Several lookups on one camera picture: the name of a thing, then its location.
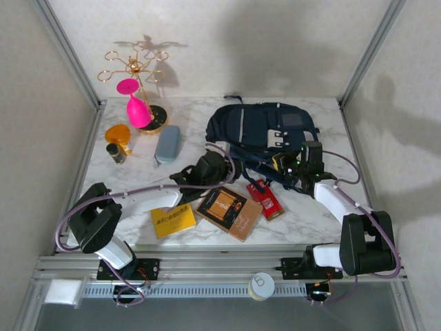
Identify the red box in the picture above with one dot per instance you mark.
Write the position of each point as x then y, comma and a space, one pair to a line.
270, 203

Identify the brown and black book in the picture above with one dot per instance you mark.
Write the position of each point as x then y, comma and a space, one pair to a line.
227, 210

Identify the navy blue backpack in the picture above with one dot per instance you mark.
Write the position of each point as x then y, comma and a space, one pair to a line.
255, 120

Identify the grey-blue pencil case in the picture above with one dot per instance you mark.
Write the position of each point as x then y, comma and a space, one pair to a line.
167, 143

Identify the yellow book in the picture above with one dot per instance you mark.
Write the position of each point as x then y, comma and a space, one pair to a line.
172, 222

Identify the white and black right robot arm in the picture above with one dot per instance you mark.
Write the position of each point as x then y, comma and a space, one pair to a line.
330, 203

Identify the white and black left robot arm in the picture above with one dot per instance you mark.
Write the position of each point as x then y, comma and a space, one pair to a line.
151, 203

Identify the gold wine glass rack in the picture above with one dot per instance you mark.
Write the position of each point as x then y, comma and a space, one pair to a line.
155, 119

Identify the pink wine glass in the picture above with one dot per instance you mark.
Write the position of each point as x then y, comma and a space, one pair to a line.
138, 112

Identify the small dark spice jar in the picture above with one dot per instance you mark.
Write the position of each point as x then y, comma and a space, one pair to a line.
115, 155

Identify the orange wine glass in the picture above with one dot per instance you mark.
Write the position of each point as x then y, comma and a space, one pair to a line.
117, 134

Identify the silver tin can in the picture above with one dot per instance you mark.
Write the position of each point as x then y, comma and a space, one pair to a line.
262, 284

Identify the aluminium side rail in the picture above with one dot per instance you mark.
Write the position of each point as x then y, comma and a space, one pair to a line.
80, 172
364, 172

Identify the aluminium frame cross rail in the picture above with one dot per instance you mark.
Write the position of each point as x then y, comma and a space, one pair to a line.
220, 265

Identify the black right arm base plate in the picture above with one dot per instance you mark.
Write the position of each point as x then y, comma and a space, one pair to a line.
291, 267

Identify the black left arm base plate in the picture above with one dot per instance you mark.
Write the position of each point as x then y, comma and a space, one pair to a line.
151, 267

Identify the aluminium frame post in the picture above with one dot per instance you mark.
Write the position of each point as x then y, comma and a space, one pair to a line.
372, 51
69, 51

